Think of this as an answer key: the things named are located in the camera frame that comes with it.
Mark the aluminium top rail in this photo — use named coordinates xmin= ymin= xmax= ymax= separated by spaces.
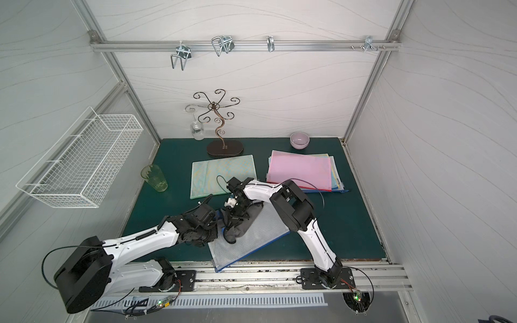
xmin=90 ymin=38 xmax=402 ymax=53

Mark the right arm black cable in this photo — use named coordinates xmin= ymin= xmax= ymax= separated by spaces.
xmin=288 ymin=177 xmax=326 ymax=211

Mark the metal bracket right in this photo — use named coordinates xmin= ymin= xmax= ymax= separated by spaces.
xmin=350 ymin=36 xmax=386 ymax=52

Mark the purple bowl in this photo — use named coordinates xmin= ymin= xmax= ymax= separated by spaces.
xmin=289 ymin=132 xmax=310 ymax=150

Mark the green mesh document bag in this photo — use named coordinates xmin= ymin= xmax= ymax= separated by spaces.
xmin=190 ymin=155 xmax=257 ymax=199

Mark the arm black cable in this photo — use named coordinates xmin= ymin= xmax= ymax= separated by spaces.
xmin=41 ymin=244 xmax=106 ymax=290
xmin=288 ymin=177 xmax=326 ymax=211

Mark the bronze scroll stand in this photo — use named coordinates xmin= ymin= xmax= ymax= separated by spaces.
xmin=193 ymin=89 xmax=244 ymax=157

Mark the pink mesh document bag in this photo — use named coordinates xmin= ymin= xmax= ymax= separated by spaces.
xmin=265 ymin=150 xmax=334 ymax=192

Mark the metal ring clamp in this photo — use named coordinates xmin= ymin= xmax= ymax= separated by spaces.
xmin=266 ymin=36 xmax=275 ymax=52

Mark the hanging wine glass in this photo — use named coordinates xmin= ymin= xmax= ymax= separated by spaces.
xmin=185 ymin=104 xmax=205 ymax=141

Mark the clear blue-zip document bag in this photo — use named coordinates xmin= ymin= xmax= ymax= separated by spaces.
xmin=208 ymin=203 xmax=289 ymax=273

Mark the green drinking glass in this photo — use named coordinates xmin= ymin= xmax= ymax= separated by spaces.
xmin=140 ymin=164 xmax=168 ymax=192

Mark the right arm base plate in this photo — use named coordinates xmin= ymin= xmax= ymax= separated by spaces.
xmin=295 ymin=267 xmax=356 ymax=291

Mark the white wire basket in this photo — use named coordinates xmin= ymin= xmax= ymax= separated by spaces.
xmin=16 ymin=107 xmax=144 ymax=209

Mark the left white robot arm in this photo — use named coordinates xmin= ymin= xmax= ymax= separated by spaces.
xmin=54 ymin=203 xmax=218 ymax=314

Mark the grey microfibre cloth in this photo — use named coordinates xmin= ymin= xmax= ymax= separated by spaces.
xmin=222 ymin=202 xmax=264 ymax=244

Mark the metal hook clamp middle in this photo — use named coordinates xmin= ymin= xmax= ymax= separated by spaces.
xmin=211 ymin=35 xmax=235 ymax=57

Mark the metal hook clamp left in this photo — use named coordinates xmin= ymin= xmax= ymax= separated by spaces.
xmin=170 ymin=43 xmax=192 ymax=71

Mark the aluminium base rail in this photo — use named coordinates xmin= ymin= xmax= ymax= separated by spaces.
xmin=80 ymin=261 xmax=413 ymax=297

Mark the yellow mesh document bag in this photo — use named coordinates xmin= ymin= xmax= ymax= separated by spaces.
xmin=329 ymin=156 xmax=344 ymax=191

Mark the metal hook clamp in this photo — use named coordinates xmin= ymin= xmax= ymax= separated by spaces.
xmin=211 ymin=35 xmax=235 ymax=57
xmin=170 ymin=43 xmax=192 ymax=71

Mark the white mesh document bag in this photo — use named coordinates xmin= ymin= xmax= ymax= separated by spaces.
xmin=302 ymin=154 xmax=350 ymax=193

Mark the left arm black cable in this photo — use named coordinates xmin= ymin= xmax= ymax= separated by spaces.
xmin=41 ymin=244 xmax=106 ymax=290

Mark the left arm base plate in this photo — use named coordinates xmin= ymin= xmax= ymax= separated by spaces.
xmin=139 ymin=270 xmax=197 ymax=293

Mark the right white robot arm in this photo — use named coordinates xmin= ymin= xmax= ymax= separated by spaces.
xmin=221 ymin=177 xmax=343 ymax=289

